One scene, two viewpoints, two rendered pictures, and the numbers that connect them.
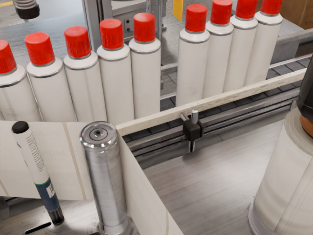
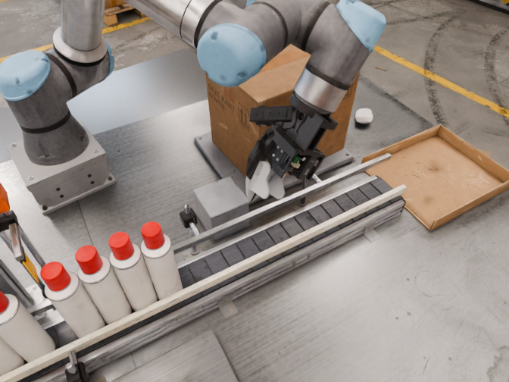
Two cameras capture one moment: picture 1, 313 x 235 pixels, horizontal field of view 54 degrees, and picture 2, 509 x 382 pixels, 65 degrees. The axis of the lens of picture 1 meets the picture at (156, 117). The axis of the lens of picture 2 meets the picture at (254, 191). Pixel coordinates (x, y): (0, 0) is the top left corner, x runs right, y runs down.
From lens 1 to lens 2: 0.48 m
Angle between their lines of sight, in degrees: 6
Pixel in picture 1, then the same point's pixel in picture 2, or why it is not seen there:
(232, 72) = (131, 296)
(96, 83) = not seen: outside the picture
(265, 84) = (175, 299)
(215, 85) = (111, 314)
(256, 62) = (157, 283)
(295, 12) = not seen: hidden behind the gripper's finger
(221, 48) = (98, 291)
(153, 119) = (35, 366)
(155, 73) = (20, 333)
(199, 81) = (83, 321)
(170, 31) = (120, 185)
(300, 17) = not seen: hidden behind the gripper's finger
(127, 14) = (56, 182)
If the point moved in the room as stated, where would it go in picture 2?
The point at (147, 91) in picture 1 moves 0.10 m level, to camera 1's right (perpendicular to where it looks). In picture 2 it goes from (18, 346) to (82, 340)
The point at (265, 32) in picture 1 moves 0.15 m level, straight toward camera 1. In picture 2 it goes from (152, 263) to (107, 348)
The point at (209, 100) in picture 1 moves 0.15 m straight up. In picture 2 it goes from (104, 332) to (77, 289)
